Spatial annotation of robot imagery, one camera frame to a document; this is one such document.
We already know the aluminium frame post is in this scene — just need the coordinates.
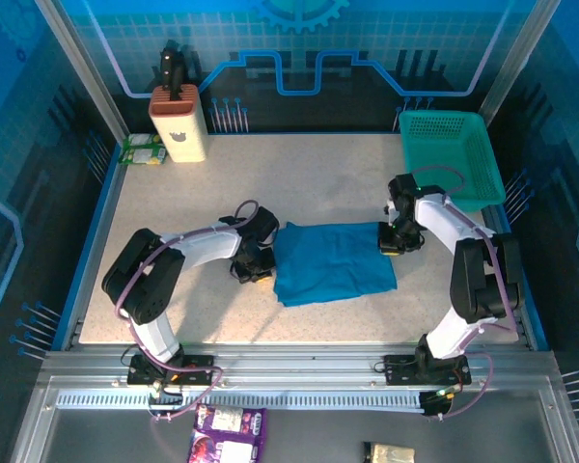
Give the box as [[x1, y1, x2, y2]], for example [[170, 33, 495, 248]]
[[480, 0, 564, 115], [33, 0, 130, 141]]

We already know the purple snack bag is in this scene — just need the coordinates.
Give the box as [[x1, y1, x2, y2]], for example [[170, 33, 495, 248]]
[[181, 397, 268, 463]]

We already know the green plastic basket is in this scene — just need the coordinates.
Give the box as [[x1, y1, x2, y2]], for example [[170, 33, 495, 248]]
[[398, 109, 507, 213]]

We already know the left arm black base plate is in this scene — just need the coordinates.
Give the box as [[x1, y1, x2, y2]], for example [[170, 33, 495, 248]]
[[126, 355, 214, 387]]

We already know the blue t-shirt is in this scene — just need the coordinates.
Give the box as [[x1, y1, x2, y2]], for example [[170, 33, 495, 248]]
[[272, 220, 399, 309]]

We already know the green snack packet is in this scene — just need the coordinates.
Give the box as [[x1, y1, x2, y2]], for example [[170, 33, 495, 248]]
[[124, 133, 161, 150], [119, 146, 168, 167]]

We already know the aluminium frame rail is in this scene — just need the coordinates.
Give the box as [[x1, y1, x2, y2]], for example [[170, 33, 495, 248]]
[[38, 342, 561, 387]]

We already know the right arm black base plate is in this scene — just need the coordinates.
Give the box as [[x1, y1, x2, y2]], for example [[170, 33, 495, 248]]
[[383, 354, 472, 387]]

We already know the slotted grey cable duct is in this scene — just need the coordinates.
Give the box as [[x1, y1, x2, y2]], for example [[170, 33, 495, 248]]
[[56, 391, 426, 414]]

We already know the black knife handle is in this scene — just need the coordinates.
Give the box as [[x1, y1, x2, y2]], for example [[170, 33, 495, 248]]
[[169, 62, 185, 102], [159, 49, 174, 91]]

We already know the small black electronics box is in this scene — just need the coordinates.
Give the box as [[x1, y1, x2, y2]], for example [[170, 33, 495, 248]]
[[420, 388, 462, 419]]

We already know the cream knife block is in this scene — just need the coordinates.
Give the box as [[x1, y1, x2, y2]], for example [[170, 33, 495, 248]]
[[148, 82, 208, 164]]

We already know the dark gold packet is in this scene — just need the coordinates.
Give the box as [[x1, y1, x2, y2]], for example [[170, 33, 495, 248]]
[[363, 441, 416, 463]]

